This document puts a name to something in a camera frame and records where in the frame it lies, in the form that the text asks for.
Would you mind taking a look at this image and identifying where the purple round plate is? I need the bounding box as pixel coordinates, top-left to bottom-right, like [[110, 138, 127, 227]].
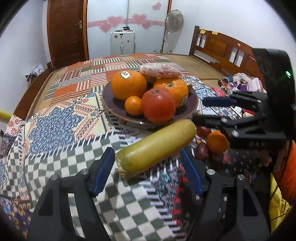
[[102, 83, 199, 125]]

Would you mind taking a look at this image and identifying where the dark red jujube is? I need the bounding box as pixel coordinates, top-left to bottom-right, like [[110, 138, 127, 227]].
[[195, 143, 209, 162], [196, 126, 212, 138]]

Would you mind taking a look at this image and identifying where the red tomato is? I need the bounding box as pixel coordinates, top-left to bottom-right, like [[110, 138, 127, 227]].
[[141, 88, 176, 123]]

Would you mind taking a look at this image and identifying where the person right hand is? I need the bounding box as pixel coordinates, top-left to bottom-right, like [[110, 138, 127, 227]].
[[259, 151, 273, 167]]

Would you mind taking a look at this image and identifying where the white appliance box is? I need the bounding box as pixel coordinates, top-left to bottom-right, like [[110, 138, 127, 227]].
[[110, 26, 135, 56]]

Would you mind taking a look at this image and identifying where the sliding wardrobe with hearts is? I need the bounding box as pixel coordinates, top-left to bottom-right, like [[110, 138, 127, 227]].
[[86, 1, 171, 59]]

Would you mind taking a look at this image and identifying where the large orange without sticker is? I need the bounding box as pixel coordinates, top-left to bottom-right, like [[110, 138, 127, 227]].
[[153, 77, 189, 108]]

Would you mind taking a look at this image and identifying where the yellow sugarcane piece back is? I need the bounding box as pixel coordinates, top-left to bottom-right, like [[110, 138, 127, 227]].
[[144, 75, 158, 85]]

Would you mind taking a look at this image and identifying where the patchwork patterned cloth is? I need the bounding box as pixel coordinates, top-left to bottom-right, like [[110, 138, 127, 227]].
[[0, 76, 255, 241]]

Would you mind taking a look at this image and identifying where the large orange with sticker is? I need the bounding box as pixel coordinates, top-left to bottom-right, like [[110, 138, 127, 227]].
[[111, 70, 147, 101]]

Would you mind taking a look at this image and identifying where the yellow foam tube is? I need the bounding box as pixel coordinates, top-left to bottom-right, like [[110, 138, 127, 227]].
[[0, 110, 12, 121]]

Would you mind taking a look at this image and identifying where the clothes pile by door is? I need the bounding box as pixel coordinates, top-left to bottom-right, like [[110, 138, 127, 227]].
[[25, 64, 44, 87]]

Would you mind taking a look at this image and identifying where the small tangerine front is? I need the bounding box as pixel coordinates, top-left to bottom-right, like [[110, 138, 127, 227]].
[[125, 96, 142, 116]]

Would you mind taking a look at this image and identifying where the white standing fan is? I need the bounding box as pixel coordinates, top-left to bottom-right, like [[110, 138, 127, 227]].
[[161, 9, 184, 53]]

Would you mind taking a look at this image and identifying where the striped patchwork bed mat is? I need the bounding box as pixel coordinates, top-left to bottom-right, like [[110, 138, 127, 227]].
[[40, 53, 192, 109]]

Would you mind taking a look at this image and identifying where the small tangerine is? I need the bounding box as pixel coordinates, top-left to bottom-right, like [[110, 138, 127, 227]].
[[125, 96, 142, 116], [206, 131, 230, 155]]

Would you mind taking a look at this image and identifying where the pink pomelo segment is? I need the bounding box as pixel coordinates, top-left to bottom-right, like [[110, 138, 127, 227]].
[[139, 63, 182, 78]]

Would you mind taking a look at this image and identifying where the brown wooden door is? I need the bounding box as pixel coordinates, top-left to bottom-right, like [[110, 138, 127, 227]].
[[47, 0, 88, 70]]

